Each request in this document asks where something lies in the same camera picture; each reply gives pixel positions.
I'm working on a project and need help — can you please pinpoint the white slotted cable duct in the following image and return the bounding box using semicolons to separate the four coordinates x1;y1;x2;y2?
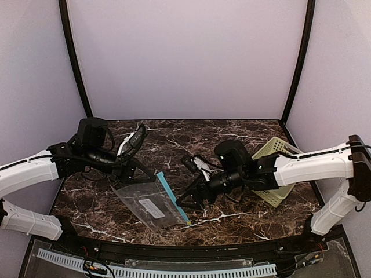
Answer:
37;248;277;278

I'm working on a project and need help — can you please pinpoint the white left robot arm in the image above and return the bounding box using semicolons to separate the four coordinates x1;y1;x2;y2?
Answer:
5;174;138;242

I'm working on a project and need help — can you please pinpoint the clear zip top bag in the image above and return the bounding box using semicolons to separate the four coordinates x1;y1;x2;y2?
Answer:
111;172;191;232

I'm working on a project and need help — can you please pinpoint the black front table rail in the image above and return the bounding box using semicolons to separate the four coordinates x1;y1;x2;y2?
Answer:
52;227;339;263

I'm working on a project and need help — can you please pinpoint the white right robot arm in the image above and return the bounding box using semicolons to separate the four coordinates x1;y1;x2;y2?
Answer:
176;135;370;236

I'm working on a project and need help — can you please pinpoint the cream perforated plastic basket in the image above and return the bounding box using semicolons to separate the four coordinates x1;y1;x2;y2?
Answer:
249;137;300;208

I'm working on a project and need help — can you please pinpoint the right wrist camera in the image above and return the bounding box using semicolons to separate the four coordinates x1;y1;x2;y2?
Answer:
180;155;212;181

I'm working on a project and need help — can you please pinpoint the black left corner post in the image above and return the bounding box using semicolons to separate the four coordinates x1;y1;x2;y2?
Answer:
58;0;93;118

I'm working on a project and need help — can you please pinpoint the black corner frame post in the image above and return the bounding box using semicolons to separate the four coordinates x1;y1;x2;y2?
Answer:
281;0;316;126

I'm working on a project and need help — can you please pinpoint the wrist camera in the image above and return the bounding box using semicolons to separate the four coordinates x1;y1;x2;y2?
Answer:
180;155;212;181
117;123;147;156

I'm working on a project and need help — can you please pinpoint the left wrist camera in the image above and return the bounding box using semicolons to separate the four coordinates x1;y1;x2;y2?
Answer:
117;123;147;156

